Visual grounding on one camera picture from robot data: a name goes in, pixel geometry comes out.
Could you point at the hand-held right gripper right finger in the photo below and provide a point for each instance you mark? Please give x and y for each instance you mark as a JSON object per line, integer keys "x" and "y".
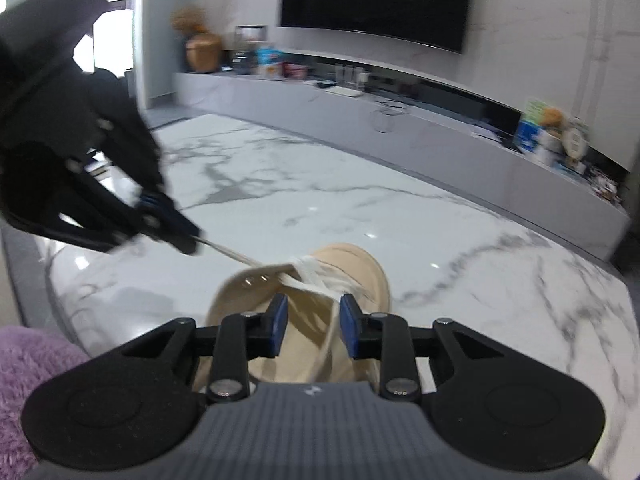
{"x": 350, "y": 325}

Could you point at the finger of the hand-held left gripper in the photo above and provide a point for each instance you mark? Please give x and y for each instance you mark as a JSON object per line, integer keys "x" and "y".
{"x": 170, "y": 210}
{"x": 120, "y": 237}

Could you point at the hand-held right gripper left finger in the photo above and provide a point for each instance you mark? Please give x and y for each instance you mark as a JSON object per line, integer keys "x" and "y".
{"x": 277, "y": 322}

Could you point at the white shoelace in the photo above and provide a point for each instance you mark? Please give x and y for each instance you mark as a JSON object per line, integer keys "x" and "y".
{"x": 320, "y": 285}

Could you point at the beige canvas shoe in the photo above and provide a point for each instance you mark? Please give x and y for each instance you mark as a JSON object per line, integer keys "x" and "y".
{"x": 360, "y": 270}

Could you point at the golden round vase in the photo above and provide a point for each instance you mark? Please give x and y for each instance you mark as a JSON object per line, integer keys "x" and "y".
{"x": 202, "y": 55}

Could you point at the dried flower bunch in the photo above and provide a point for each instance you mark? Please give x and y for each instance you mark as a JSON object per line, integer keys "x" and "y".
{"x": 189, "y": 20}

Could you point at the purple fleece garment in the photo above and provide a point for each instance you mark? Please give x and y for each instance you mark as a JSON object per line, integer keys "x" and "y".
{"x": 30, "y": 385}

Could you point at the blue snack packet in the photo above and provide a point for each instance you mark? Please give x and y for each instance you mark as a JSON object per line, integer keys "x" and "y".
{"x": 270, "y": 65}

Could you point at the pink box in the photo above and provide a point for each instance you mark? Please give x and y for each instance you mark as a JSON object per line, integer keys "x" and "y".
{"x": 295, "y": 71}

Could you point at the marble television console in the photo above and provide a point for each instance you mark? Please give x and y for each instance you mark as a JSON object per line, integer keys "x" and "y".
{"x": 450, "y": 160}

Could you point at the white router with antennas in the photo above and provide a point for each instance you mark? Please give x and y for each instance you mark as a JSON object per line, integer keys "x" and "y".
{"x": 347, "y": 91}

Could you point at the white woven basket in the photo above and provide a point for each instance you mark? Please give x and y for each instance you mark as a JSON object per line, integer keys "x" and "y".
{"x": 550, "y": 150}

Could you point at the brown plush bear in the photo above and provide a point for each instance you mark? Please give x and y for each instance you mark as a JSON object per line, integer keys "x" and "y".
{"x": 554, "y": 120}

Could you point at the black white toy cars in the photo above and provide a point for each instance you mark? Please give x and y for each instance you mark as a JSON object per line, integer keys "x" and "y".
{"x": 605, "y": 185}

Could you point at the black television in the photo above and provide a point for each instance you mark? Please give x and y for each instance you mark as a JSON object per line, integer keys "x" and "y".
{"x": 375, "y": 0}

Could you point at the black photo frame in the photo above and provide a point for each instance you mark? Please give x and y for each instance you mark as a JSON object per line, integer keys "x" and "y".
{"x": 250, "y": 40}

